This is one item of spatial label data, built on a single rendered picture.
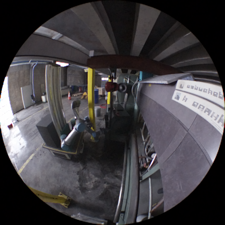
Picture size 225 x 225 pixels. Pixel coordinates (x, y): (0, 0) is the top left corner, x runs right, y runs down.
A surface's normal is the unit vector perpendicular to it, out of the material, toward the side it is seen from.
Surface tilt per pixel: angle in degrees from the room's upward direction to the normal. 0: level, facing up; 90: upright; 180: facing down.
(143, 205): 0
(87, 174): 0
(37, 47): 90
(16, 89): 90
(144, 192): 0
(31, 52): 90
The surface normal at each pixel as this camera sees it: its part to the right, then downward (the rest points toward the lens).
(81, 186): 0.06, -0.91
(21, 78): 0.98, 0.12
